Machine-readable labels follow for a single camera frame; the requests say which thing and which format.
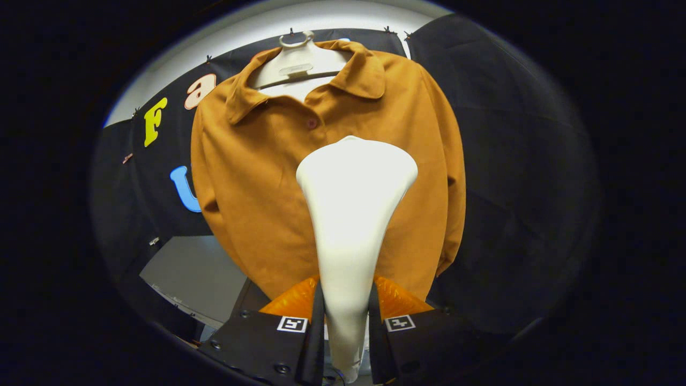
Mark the white clothes hanger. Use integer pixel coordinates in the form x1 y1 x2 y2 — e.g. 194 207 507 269
249 31 354 102

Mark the orange button shirt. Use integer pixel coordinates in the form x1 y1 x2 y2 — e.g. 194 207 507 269
190 39 467 301

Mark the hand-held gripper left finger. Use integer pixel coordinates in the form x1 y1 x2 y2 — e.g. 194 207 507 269
197 276 326 386

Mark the white garment steamer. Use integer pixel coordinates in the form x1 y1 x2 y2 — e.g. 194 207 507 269
296 136 419 384

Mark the black backdrop cloth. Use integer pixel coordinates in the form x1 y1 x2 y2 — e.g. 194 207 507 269
91 13 601 344

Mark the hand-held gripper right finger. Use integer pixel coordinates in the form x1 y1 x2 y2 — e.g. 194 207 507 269
367 276 483 385

